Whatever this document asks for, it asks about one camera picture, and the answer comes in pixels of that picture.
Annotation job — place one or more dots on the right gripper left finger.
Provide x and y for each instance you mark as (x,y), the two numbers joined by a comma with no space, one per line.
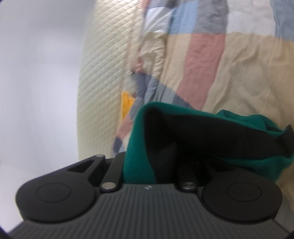
(68,193)

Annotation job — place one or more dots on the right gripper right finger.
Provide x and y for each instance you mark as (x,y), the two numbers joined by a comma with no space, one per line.
(234,194)

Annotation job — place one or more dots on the green hooded sweatshirt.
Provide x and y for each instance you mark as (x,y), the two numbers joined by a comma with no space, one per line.
(171,144)

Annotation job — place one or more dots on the orange yellow pillow corner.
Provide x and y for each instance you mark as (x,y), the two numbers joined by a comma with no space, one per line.
(127,101)

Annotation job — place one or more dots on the patchwork quilt bedspread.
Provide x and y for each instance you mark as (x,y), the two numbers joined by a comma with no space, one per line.
(213,56)

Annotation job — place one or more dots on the cream quilted headboard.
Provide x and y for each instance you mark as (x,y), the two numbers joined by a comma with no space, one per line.
(110,44)

